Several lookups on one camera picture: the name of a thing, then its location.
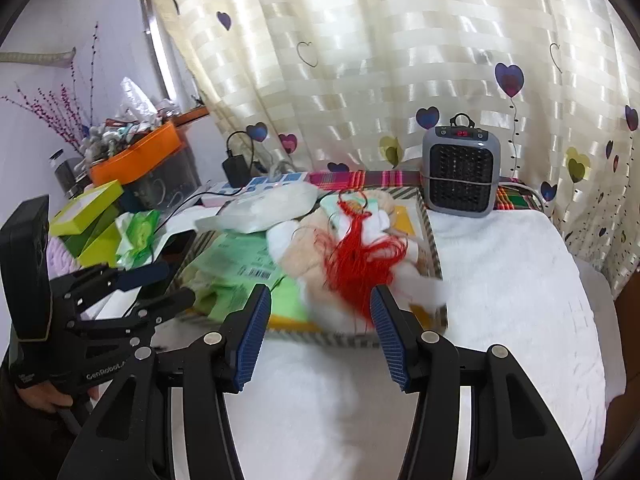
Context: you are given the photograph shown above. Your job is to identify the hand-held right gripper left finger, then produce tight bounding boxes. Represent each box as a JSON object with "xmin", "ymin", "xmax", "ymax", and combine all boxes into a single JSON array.
[{"xmin": 57, "ymin": 282, "xmax": 273, "ymax": 480}]

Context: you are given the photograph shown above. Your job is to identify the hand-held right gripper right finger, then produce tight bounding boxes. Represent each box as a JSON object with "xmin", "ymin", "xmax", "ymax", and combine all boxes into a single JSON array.
[{"xmin": 370, "ymin": 284, "xmax": 583, "ymax": 480}]

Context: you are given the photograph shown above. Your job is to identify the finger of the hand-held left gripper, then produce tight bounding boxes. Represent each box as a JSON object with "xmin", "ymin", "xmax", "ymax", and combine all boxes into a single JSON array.
[
  {"xmin": 75, "ymin": 287, "xmax": 196, "ymax": 333},
  {"xmin": 65, "ymin": 261, "xmax": 171, "ymax": 306}
]

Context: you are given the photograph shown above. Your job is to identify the green rabbit towel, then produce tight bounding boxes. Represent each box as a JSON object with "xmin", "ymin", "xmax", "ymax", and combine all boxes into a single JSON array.
[{"xmin": 180, "ymin": 260, "xmax": 311, "ymax": 323}]

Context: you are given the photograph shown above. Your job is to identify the striped cardboard box tray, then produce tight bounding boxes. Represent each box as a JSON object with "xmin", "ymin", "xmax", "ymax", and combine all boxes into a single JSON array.
[{"xmin": 175, "ymin": 185, "xmax": 448, "ymax": 348}]

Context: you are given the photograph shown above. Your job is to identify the red tassel knot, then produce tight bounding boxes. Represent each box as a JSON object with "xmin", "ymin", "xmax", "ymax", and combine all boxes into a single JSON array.
[{"xmin": 322, "ymin": 195, "xmax": 408, "ymax": 323}]

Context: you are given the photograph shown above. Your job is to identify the white fluffy cloth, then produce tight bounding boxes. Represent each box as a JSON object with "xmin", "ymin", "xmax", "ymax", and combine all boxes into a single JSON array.
[{"xmin": 267, "ymin": 220, "xmax": 303, "ymax": 261}]

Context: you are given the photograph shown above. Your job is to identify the white plastic wipes packet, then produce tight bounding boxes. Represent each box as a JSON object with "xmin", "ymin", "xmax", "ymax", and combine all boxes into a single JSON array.
[{"xmin": 195, "ymin": 182, "xmax": 318, "ymax": 233}]

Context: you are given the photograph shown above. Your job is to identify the white mint cloth pouch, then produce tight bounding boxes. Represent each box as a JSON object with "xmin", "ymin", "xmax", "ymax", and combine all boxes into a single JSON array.
[{"xmin": 320, "ymin": 194, "xmax": 391, "ymax": 241}]

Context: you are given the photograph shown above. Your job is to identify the person's left forearm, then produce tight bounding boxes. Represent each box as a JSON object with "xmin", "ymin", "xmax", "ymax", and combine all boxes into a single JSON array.
[{"xmin": 0, "ymin": 350, "xmax": 83, "ymax": 480}]

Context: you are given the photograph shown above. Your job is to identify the person's left hand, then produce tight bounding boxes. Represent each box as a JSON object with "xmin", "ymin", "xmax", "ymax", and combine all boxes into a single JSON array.
[{"xmin": 17, "ymin": 382, "xmax": 99, "ymax": 412}]

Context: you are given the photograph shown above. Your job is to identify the pink towel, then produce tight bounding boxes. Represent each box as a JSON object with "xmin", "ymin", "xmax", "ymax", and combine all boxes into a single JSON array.
[{"xmin": 47, "ymin": 247, "xmax": 81, "ymax": 286}]

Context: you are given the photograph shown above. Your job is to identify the green tissue pack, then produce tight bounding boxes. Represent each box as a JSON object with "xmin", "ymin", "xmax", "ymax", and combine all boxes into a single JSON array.
[{"xmin": 116, "ymin": 209, "xmax": 162, "ymax": 267}]

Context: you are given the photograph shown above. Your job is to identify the black smartphone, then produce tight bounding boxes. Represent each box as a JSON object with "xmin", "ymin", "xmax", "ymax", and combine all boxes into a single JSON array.
[{"xmin": 160, "ymin": 230, "xmax": 197, "ymax": 281}]

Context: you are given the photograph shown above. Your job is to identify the lime green box lid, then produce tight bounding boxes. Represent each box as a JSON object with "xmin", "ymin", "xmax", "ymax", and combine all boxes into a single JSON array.
[{"xmin": 49, "ymin": 180, "xmax": 124, "ymax": 237}]

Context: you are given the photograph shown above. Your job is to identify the dark transparent storage bin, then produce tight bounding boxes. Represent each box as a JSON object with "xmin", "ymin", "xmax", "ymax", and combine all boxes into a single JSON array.
[{"xmin": 122, "ymin": 147, "xmax": 201, "ymax": 211}]

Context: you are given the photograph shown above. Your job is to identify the black jar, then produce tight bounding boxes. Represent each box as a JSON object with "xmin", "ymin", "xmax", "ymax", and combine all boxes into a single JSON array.
[{"xmin": 49, "ymin": 149, "xmax": 88, "ymax": 196}]

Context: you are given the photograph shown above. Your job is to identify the orange box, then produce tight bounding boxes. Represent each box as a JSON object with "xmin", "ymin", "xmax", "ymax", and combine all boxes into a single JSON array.
[{"xmin": 89, "ymin": 122, "xmax": 182, "ymax": 186}]

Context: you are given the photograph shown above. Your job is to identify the black charger adapter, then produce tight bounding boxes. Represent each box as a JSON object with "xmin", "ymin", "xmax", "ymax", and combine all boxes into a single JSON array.
[{"xmin": 223, "ymin": 131, "xmax": 261, "ymax": 188}]

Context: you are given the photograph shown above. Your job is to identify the purple decorative branches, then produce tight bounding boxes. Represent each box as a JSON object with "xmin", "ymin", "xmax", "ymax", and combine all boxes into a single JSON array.
[{"xmin": 2, "ymin": 22, "xmax": 101, "ymax": 153}]

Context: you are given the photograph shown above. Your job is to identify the pile of small sundries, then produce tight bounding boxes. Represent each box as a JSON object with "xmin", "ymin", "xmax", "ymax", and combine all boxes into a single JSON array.
[{"xmin": 80, "ymin": 107, "xmax": 181, "ymax": 158}]

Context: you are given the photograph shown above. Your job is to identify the white blue power strip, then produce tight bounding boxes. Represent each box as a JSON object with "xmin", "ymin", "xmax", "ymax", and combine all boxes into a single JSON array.
[{"xmin": 200, "ymin": 172, "xmax": 311, "ymax": 206}]

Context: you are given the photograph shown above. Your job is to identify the clear plastic bag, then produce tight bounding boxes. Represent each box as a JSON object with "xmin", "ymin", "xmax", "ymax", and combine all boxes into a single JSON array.
[{"xmin": 120, "ymin": 76, "xmax": 156, "ymax": 121}]

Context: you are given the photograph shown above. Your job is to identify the grey space heater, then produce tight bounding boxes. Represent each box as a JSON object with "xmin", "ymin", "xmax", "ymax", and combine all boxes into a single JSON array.
[{"xmin": 421, "ymin": 114, "xmax": 502, "ymax": 218}]

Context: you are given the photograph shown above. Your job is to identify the cream heart print curtain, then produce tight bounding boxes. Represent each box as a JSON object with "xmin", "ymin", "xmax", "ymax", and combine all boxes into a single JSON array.
[{"xmin": 147, "ymin": 0, "xmax": 640, "ymax": 301}]

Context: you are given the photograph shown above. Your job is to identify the striped wrapped wall pipe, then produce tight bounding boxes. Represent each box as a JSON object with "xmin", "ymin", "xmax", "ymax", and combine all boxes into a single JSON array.
[{"xmin": 0, "ymin": 47, "xmax": 77, "ymax": 67}]

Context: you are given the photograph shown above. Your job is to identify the metal window frame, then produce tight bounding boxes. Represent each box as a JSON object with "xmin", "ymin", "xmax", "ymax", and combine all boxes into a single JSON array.
[{"xmin": 136, "ymin": 0, "xmax": 201, "ymax": 111}]

